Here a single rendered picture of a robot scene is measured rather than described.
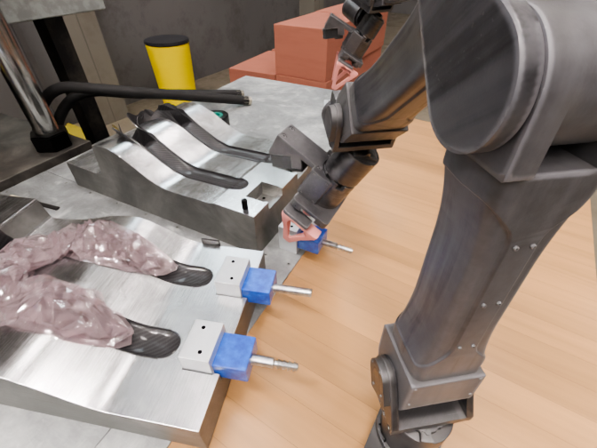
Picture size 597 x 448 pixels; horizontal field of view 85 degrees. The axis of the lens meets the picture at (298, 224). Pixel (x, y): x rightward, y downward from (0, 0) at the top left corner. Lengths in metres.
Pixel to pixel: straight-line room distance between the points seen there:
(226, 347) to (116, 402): 0.12
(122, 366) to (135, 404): 0.05
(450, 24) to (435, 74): 0.02
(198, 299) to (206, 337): 0.08
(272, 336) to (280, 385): 0.07
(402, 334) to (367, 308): 0.23
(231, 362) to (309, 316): 0.16
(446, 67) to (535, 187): 0.07
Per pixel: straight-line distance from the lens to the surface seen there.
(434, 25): 0.20
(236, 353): 0.41
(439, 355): 0.29
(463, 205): 0.21
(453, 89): 0.18
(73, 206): 0.85
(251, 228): 0.56
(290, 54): 2.62
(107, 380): 0.46
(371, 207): 0.72
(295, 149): 0.48
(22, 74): 1.12
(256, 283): 0.47
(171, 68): 3.39
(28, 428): 0.55
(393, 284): 0.58
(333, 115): 0.40
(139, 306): 0.49
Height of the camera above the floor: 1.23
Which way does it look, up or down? 40 degrees down
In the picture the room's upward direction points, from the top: straight up
